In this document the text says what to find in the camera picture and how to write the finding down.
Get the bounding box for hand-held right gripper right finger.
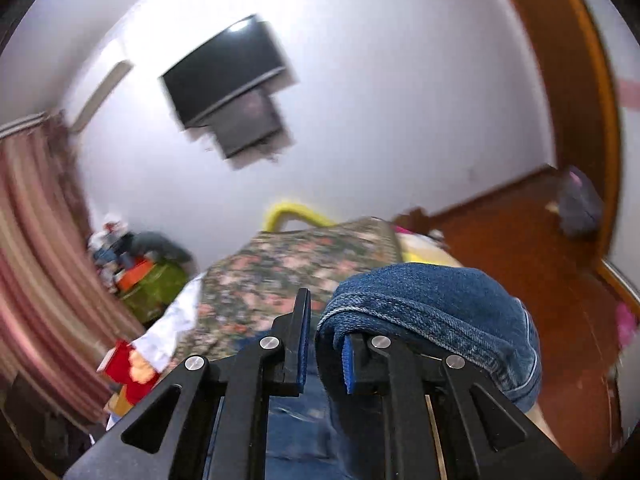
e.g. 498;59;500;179
342;332;583;480

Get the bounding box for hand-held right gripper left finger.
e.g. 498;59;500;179
62;287;313;480

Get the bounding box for blue denim jeans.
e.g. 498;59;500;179
202;262;543;480

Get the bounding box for floral blanket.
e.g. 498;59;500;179
170;217;406;361

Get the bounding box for white cloth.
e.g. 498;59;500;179
132;272;208;371

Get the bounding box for yellow bed sheet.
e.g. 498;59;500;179
395;232;466;268

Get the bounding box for green cloth covered cabinet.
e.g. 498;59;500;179
120;260;191;326

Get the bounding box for red plush toy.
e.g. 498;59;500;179
98;340;166;406

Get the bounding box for dark grey garment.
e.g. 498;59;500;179
129;230;193;263

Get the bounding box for orange box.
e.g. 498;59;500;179
117;257;156;291

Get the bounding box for pile of household clutter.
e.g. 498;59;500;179
87;212;136;291

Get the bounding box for striped pink curtain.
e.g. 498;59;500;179
0;110;146;426

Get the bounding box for grey bag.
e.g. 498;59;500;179
555;167;604;238

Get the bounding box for white air conditioner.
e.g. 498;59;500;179
70;60;134;133

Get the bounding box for small black wall monitor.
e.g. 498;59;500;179
210;89;287;160

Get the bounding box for black wall television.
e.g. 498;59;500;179
159;14;289;131

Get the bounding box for white curtain rail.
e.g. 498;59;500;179
0;112;47;137

